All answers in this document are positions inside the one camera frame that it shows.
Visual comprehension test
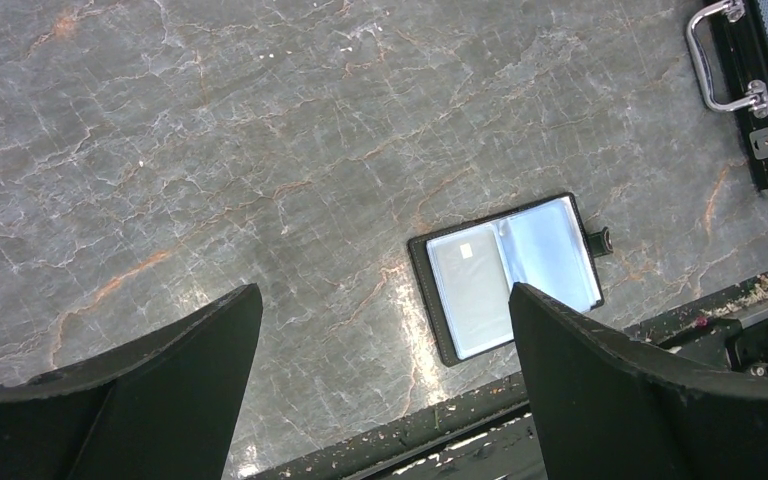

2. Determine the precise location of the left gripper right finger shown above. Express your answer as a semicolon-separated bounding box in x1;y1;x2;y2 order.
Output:
509;283;768;479

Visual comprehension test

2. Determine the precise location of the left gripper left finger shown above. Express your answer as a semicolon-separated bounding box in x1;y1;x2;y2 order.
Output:
0;284;263;479

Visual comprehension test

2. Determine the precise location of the black leather card holder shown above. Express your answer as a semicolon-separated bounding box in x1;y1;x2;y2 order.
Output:
407;192;613;367

